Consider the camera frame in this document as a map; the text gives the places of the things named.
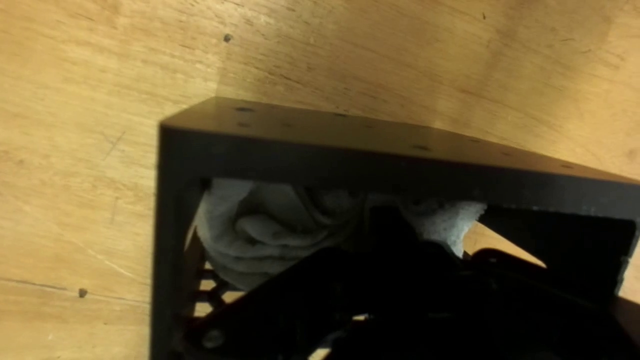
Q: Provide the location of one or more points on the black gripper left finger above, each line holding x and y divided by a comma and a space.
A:
300, 306

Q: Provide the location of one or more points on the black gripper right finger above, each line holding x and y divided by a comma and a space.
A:
521, 312

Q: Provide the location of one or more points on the white terry cloth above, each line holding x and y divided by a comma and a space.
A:
266, 231

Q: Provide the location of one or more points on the black perforated box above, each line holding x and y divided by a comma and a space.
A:
373, 157

